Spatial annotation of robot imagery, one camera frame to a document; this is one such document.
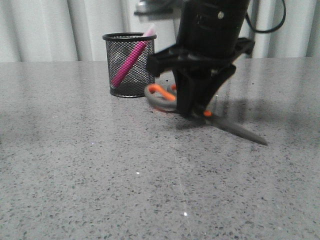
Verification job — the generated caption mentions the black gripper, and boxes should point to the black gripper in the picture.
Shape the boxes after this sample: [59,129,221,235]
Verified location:
[146,0,255,116]

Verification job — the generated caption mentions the grey orange scissors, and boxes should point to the grey orange scissors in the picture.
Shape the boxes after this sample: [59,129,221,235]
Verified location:
[144,83,268,146]

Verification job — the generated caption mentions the pink highlighter pen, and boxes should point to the pink highlighter pen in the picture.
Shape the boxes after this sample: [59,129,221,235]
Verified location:
[110,22,157,88]

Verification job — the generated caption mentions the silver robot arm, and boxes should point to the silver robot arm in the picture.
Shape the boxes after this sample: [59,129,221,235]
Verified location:
[135,0,255,116]

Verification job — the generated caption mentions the black mesh pen cup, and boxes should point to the black mesh pen cup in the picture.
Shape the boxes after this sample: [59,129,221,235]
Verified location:
[102,32,157,98]

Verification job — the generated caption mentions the black cable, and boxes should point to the black cable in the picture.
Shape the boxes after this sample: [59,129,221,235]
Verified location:
[244,0,287,34]

